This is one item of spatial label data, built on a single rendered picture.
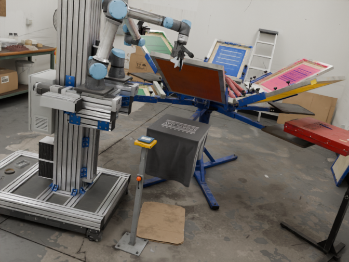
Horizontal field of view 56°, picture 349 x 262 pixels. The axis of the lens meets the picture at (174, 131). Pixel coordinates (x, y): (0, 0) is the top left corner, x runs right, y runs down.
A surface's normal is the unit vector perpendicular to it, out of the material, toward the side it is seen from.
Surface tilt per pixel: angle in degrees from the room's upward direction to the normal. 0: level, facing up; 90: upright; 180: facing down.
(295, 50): 90
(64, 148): 90
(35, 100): 90
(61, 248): 0
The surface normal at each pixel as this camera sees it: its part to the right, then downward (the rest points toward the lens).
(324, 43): -0.31, 0.29
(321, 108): -0.27, 0.09
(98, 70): 0.23, 0.49
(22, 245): 0.15, -0.92
